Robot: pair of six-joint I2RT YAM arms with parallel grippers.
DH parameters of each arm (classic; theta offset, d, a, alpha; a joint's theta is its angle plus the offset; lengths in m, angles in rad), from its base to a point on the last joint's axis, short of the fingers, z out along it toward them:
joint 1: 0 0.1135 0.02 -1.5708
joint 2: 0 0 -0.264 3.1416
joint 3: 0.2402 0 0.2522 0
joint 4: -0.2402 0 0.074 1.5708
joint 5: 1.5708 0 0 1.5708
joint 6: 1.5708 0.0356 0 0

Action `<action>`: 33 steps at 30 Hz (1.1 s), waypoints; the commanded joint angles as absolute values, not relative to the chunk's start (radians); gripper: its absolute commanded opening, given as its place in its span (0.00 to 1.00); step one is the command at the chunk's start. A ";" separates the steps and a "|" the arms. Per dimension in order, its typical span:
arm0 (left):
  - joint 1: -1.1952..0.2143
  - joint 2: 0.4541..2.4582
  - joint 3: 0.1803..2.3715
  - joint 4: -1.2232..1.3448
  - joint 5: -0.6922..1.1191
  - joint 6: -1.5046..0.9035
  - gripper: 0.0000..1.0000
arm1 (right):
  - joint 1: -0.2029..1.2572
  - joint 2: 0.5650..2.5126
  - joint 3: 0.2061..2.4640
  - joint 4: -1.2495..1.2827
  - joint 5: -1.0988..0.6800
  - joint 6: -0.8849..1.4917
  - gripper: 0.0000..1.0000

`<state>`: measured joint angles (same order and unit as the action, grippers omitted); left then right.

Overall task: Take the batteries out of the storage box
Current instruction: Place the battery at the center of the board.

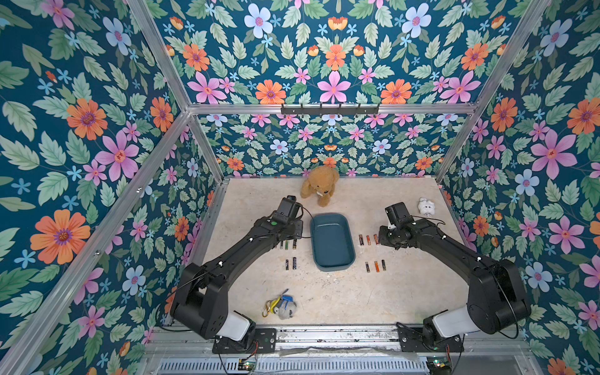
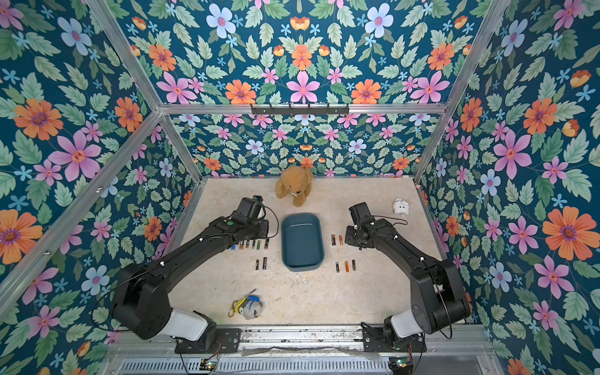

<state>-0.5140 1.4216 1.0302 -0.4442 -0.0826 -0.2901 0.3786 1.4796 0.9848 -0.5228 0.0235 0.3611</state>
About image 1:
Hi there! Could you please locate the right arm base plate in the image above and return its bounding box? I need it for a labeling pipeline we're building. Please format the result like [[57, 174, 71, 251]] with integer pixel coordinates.
[[395, 322, 464, 353]]

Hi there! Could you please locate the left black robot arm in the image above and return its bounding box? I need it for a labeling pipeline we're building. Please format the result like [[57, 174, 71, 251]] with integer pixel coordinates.
[[170, 195, 303, 345]]

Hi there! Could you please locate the teal plastic storage tray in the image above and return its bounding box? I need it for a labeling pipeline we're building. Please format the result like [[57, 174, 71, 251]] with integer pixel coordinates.
[[310, 213, 356, 272]]

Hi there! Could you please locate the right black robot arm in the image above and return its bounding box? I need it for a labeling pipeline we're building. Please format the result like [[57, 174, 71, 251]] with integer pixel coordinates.
[[379, 202, 531, 345]]

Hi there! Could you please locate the black wall hook rail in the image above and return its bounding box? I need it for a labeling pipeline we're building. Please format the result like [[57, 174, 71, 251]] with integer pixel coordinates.
[[280, 104, 380, 117]]

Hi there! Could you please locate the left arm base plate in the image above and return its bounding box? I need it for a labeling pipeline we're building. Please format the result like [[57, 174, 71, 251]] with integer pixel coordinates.
[[212, 328, 278, 355]]

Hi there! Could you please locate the brown teddy bear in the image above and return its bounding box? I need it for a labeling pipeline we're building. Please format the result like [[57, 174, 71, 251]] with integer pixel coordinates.
[[301, 166, 340, 207]]

